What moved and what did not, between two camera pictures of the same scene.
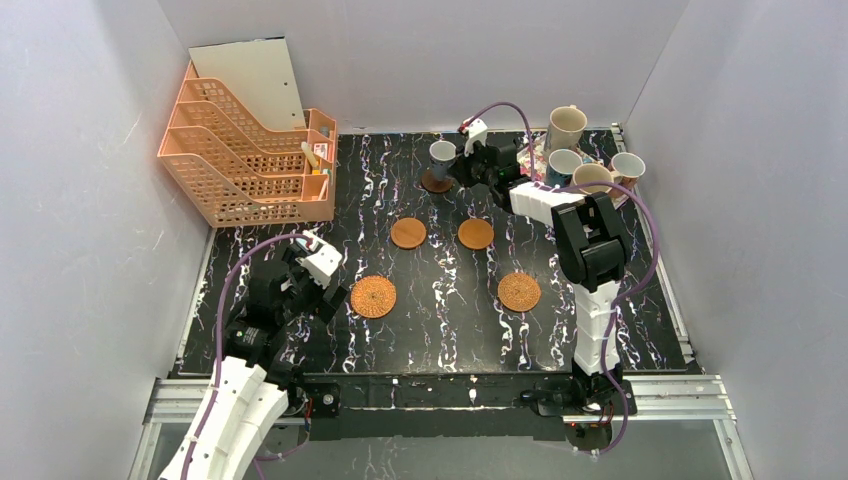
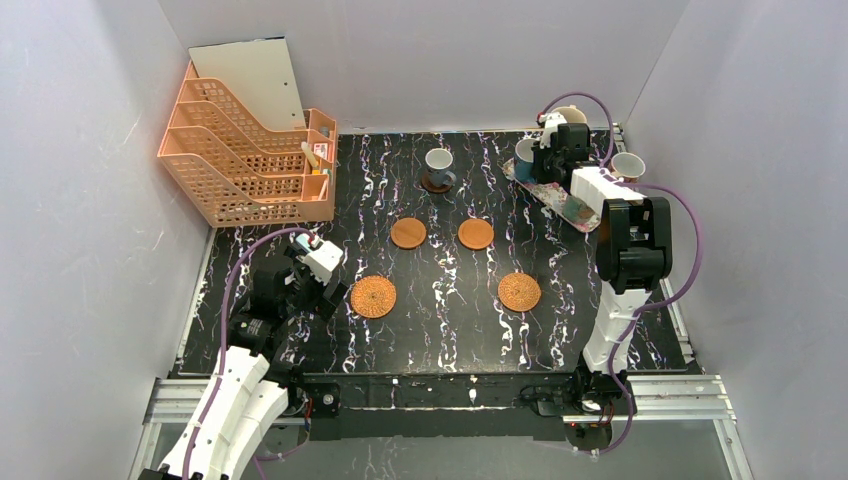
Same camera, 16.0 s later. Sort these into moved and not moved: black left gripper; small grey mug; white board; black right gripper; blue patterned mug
Moved: black right gripper; blue patterned mug; small grey mug
Not moved: black left gripper; white board
